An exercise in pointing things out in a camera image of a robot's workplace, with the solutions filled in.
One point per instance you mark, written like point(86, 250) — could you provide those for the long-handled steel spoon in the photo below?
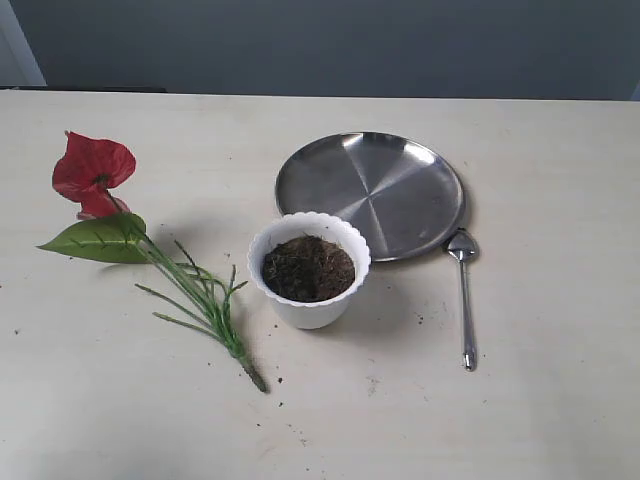
point(463, 248)

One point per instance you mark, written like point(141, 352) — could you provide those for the red artificial anthurium flower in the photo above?
point(107, 231)

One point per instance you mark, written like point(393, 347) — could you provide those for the dark soil in pot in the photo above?
point(308, 269)

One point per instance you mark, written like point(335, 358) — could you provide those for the white scalloped plastic pot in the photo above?
point(309, 316)

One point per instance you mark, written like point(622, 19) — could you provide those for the round stainless steel plate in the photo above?
point(404, 198)

